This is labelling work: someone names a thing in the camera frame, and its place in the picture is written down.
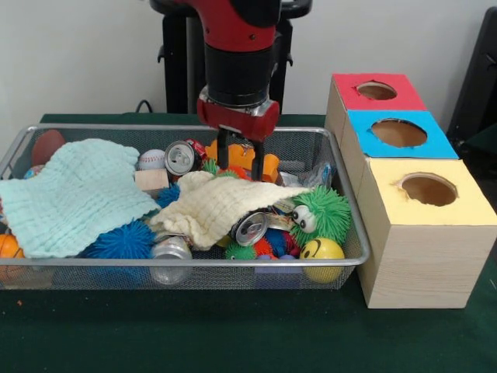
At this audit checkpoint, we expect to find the clear shallow mesh bin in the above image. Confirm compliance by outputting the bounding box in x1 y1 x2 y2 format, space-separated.
0 124 371 291

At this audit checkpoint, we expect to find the wooden box with three holes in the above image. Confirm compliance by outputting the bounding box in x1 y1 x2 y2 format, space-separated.
325 73 497 309

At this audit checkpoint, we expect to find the green fuzzy toy with eyes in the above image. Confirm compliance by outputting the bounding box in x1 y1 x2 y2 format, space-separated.
289 185 353 249

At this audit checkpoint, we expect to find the small brown football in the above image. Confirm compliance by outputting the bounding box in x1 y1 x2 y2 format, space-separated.
31 129 67 167

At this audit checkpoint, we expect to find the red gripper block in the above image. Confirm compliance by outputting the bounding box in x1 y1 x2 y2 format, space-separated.
195 88 281 182

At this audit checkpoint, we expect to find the mint green waffle cloth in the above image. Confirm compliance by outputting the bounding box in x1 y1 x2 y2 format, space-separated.
0 138 162 259

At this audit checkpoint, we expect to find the orange toy building block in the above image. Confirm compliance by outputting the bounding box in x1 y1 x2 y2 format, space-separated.
205 139 280 183

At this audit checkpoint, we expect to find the cream waffle cloth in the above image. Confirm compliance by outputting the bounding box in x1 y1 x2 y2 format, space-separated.
149 171 311 251

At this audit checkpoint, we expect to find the blue spiky ball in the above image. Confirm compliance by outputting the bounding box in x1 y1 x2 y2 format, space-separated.
84 219 156 261

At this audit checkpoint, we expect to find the black stand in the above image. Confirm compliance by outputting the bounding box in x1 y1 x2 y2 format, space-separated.
447 6 497 145

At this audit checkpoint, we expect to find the crushed black silver can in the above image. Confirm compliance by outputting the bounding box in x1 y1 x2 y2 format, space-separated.
164 139 207 177

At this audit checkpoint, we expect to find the small white baseball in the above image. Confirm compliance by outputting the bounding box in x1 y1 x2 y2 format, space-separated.
137 149 168 171

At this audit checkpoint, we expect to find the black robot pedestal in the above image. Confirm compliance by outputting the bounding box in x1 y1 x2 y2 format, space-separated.
150 0 313 116

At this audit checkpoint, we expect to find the dark green table cloth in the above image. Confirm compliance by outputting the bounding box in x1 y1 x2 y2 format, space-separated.
0 113 497 373

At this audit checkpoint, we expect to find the yellow smiley ball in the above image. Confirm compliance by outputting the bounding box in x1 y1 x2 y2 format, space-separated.
300 237 346 282

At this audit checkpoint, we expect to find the small orange basketball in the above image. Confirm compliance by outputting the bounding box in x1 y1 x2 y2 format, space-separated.
0 233 26 282

